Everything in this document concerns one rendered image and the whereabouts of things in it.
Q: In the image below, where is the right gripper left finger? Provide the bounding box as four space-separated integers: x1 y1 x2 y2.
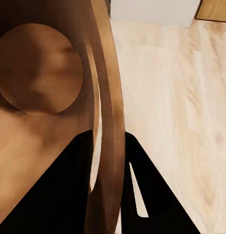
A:
0 130 94 234

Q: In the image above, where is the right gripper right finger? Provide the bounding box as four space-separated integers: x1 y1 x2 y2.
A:
121 132 201 234

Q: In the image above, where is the trash can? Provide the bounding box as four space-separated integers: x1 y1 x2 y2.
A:
0 0 125 234

